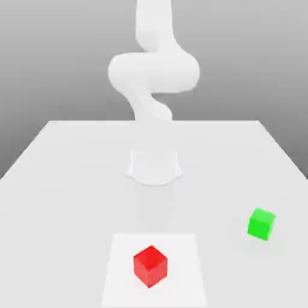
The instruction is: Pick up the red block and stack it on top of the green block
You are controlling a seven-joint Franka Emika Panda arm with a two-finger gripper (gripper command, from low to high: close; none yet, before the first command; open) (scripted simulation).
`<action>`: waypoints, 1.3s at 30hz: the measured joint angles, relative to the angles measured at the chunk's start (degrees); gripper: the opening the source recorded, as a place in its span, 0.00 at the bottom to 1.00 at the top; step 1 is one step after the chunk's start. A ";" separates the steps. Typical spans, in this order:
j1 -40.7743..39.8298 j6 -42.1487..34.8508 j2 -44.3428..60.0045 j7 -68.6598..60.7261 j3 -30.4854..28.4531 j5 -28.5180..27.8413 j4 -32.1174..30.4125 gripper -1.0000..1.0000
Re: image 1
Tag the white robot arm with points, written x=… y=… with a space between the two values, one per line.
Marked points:
x=154 y=72

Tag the small red cube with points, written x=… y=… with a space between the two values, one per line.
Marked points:
x=150 y=266

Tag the small green cube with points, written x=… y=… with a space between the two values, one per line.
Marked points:
x=261 y=225

